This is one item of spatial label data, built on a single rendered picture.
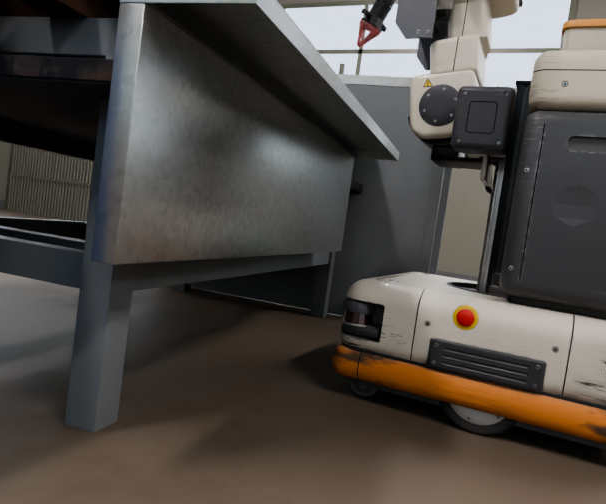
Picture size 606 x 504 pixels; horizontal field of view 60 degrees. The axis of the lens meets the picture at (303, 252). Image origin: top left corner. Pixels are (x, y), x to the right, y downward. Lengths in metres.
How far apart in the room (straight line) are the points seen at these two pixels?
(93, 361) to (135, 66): 0.48
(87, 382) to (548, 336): 0.86
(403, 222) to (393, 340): 1.15
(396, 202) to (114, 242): 1.68
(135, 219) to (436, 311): 0.67
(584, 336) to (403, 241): 1.25
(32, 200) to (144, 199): 6.76
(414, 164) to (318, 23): 3.45
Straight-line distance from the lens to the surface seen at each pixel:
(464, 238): 4.78
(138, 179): 0.78
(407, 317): 1.18
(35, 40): 1.07
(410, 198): 2.29
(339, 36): 5.44
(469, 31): 1.50
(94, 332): 0.94
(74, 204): 6.99
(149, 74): 0.80
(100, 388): 0.96
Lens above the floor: 0.39
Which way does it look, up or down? 3 degrees down
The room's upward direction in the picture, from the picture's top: 8 degrees clockwise
